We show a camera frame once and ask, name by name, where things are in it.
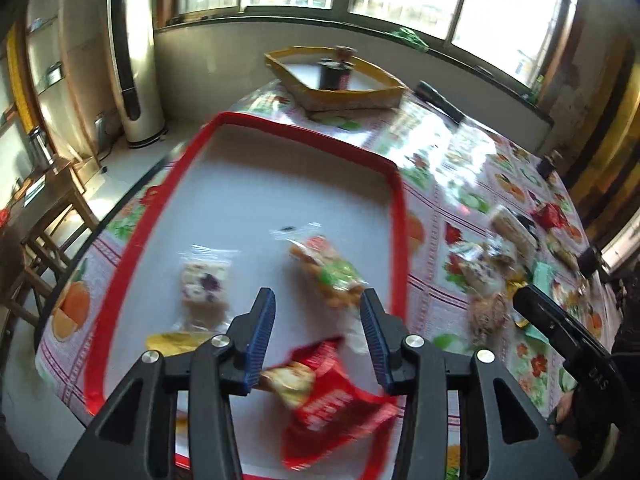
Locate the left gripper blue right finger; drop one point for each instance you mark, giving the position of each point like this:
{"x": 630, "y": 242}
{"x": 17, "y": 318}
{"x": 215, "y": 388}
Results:
{"x": 385, "y": 334}

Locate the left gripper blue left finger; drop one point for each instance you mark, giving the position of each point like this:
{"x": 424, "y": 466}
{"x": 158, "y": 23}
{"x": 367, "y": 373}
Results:
{"x": 250, "y": 333}

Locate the white nougat candy packet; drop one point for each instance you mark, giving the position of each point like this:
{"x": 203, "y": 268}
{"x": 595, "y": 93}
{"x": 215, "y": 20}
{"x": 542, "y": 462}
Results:
{"x": 205, "y": 282}

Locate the clear bag fried snacks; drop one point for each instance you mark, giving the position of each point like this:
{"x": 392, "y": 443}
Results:
{"x": 337, "y": 280}

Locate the yellow white snack packet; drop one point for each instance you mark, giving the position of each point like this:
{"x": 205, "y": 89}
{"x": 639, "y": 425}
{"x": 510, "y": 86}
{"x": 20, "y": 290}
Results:
{"x": 176, "y": 343}

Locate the round brown cookie packet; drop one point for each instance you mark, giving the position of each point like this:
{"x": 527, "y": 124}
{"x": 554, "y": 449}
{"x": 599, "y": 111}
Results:
{"x": 487, "y": 316}

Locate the long mint green packet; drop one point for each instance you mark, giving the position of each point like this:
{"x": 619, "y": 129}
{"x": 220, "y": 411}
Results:
{"x": 543, "y": 277}

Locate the white cream roll packet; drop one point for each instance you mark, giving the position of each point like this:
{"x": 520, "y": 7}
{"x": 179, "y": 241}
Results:
{"x": 509, "y": 227}

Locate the speckled nougat candy packet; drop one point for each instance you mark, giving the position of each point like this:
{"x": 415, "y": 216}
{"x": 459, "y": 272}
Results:
{"x": 480, "y": 275}

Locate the person right hand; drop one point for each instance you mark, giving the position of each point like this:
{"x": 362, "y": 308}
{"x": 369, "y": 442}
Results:
{"x": 563, "y": 411}

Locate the red rimmed white tray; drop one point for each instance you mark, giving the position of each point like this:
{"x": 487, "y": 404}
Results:
{"x": 240, "y": 179}

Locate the floral fruit plastic tablecloth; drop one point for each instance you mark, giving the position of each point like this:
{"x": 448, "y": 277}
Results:
{"x": 483, "y": 404}

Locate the red foil snack bag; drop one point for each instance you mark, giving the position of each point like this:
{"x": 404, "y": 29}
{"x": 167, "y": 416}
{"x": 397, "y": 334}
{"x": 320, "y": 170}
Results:
{"x": 550, "y": 216}

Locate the small dark ink bottle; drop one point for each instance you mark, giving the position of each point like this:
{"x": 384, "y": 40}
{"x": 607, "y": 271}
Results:
{"x": 547, "y": 164}

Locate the wooden side table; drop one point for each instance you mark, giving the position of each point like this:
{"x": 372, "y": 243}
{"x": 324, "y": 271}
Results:
{"x": 27, "y": 245}

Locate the black flashlight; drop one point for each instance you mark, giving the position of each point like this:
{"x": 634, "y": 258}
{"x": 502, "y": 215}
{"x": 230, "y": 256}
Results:
{"x": 429, "y": 95}

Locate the dark bottle in box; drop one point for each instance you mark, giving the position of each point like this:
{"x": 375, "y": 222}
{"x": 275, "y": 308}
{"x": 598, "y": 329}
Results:
{"x": 335, "y": 71}

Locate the yellow cardboard box tray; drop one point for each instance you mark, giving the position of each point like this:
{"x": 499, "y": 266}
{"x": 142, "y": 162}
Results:
{"x": 369, "y": 87}

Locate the metal kettle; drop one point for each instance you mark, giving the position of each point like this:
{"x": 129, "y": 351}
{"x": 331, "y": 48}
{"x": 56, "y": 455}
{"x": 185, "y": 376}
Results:
{"x": 40, "y": 152}

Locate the green cloth on sill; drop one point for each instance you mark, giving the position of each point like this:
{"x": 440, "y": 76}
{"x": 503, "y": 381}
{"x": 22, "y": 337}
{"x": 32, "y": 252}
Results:
{"x": 411, "y": 39}

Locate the white tower fan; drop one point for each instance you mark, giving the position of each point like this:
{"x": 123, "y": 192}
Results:
{"x": 129, "y": 27}

